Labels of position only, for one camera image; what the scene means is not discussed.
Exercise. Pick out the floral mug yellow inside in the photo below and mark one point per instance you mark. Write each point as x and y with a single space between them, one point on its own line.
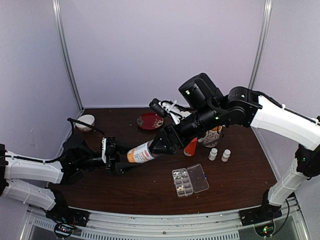
211 138

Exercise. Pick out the orange pill bottle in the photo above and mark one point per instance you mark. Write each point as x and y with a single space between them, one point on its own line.
190 149

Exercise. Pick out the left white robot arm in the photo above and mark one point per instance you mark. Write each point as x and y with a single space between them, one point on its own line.
16 170

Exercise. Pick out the right aluminium frame post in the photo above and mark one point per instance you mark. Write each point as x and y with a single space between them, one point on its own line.
263 35

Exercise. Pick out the small white bottle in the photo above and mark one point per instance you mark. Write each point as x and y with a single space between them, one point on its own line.
226 155
213 154

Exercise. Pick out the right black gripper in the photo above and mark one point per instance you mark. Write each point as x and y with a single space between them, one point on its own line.
166 138

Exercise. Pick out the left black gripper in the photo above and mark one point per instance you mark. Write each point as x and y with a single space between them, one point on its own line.
118 167

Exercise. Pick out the clear plastic pill organizer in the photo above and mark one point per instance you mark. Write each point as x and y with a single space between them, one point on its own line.
195 182

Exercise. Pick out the cream pills in organizer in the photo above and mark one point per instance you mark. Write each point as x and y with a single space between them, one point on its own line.
180 189

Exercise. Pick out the white ceramic rice bowl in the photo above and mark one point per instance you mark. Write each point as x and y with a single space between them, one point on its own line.
87 119

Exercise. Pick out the grey lid vitamin bottle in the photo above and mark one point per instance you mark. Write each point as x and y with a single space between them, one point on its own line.
141 153

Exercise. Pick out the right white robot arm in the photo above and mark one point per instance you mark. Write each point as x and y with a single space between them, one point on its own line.
249 109

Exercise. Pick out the red floral plate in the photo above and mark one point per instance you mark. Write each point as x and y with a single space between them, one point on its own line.
149 121

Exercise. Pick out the white pills in organizer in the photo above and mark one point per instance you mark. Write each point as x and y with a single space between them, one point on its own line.
179 174

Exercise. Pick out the front aluminium rail base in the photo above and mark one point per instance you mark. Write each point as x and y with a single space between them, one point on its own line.
224 225

